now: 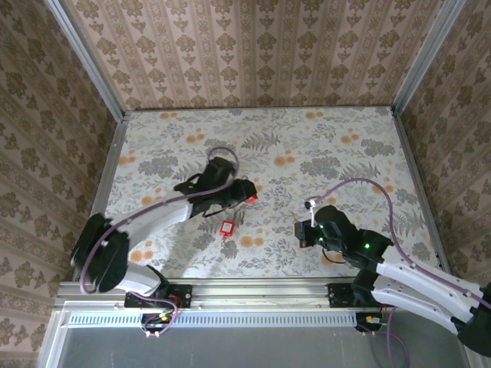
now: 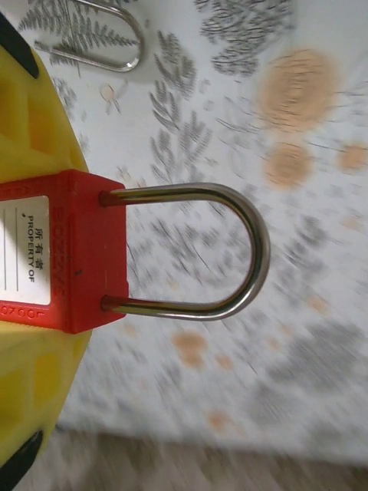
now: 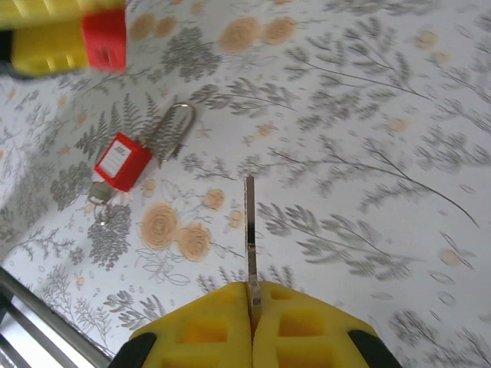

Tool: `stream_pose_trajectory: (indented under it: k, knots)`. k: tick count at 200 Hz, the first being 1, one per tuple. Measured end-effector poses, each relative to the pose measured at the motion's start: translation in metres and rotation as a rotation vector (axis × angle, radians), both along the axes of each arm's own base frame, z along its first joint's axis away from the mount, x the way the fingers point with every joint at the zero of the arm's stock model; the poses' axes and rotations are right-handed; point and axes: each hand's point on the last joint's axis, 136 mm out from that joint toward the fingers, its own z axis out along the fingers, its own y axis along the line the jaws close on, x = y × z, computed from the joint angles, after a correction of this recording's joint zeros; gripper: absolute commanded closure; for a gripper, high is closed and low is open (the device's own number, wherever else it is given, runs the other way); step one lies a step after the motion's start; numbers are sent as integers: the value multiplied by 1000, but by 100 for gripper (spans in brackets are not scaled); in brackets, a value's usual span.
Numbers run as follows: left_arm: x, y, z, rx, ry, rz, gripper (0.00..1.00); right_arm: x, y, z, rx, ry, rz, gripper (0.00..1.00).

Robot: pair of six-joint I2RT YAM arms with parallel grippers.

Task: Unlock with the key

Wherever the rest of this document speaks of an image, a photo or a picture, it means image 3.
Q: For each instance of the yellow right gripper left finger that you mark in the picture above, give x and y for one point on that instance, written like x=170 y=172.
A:
x=207 y=337

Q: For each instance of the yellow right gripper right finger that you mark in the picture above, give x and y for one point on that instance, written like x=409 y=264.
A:
x=307 y=337

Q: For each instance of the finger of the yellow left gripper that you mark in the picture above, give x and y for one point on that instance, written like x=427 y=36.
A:
x=46 y=48
x=46 y=7

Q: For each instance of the red padlock with steel shackle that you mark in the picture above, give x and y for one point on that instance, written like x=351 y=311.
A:
x=105 y=38
x=122 y=165

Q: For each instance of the small silver key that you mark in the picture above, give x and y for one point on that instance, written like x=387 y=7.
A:
x=99 y=191
x=250 y=214

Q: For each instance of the floral patterned table cover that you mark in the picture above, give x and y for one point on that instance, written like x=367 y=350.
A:
x=345 y=153

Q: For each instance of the long aluminium table rail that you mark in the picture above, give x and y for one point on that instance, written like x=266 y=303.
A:
x=50 y=322

